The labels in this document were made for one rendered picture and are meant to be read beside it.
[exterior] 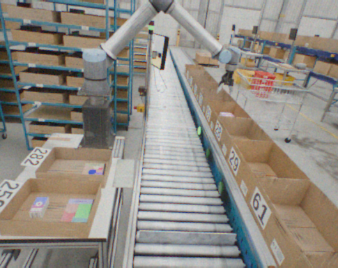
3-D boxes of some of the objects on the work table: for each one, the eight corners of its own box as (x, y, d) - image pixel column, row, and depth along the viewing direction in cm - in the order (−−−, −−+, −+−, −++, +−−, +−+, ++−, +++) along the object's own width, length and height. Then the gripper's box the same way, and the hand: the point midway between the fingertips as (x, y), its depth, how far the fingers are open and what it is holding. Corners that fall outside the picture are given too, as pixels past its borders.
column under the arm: (77, 149, 168) (73, 107, 153) (85, 132, 190) (82, 95, 176) (112, 150, 171) (112, 109, 156) (116, 135, 194) (116, 98, 179)
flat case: (79, 183, 134) (79, 181, 133) (85, 165, 150) (85, 162, 150) (102, 183, 136) (102, 181, 135) (106, 165, 153) (106, 163, 152)
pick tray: (55, 158, 153) (54, 146, 149) (112, 161, 158) (112, 149, 153) (36, 186, 128) (33, 172, 124) (105, 188, 133) (104, 175, 128)
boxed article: (49, 203, 118) (48, 197, 116) (42, 218, 109) (41, 211, 107) (37, 203, 117) (36, 197, 115) (30, 218, 108) (28, 211, 106)
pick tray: (31, 192, 124) (28, 177, 120) (102, 195, 128) (101, 181, 123) (-2, 236, 99) (-6, 220, 95) (88, 238, 103) (87, 222, 98)
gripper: (221, 70, 174) (216, 95, 183) (242, 72, 176) (235, 97, 185) (219, 68, 182) (213, 92, 191) (238, 70, 183) (232, 94, 193)
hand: (224, 93), depth 190 cm, fingers open, 10 cm apart
